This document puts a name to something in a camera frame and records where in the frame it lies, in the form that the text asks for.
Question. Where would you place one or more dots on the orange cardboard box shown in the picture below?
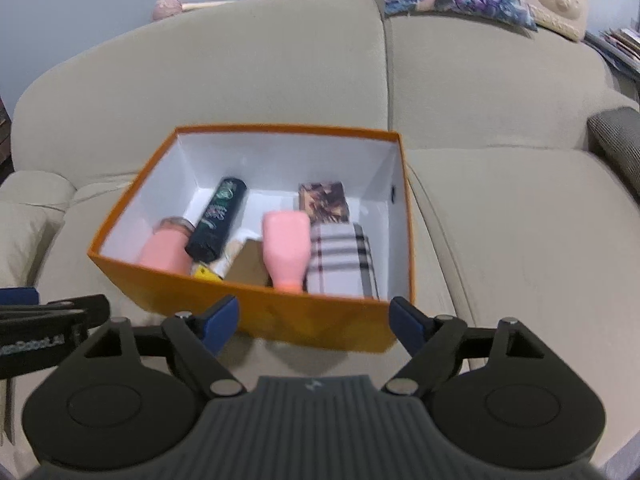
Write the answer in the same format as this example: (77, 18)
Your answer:
(300, 320)

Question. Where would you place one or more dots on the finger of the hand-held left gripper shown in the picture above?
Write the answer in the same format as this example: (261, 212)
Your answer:
(20, 296)
(75, 310)

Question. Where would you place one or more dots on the pink massage hammer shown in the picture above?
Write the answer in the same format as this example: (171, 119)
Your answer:
(167, 6)

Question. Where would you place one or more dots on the dark green shampoo bottle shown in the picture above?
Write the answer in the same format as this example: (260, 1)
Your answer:
(217, 220)

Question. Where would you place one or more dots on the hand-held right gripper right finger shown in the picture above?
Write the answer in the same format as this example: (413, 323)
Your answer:
(405, 317)

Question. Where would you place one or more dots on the brown patterned card box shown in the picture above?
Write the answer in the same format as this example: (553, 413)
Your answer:
(325, 202)

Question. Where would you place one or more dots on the pink cup with grey lid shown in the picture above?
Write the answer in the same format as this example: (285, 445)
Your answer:
(165, 255)

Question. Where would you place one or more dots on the stack of books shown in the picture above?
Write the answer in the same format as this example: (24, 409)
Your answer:
(625, 45)

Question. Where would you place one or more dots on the brown cardboard box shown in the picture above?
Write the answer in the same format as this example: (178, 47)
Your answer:
(247, 267)

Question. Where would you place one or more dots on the grey striped cushion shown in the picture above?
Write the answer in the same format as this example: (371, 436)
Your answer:
(620, 140)

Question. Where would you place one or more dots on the small pink bottle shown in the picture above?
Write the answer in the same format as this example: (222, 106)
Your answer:
(285, 245)

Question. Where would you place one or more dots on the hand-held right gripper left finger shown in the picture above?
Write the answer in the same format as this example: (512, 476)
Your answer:
(222, 317)

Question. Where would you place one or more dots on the beige sofa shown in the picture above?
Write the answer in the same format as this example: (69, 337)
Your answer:
(475, 210)

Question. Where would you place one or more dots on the white lotion tube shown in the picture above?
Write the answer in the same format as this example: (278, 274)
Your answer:
(232, 250)

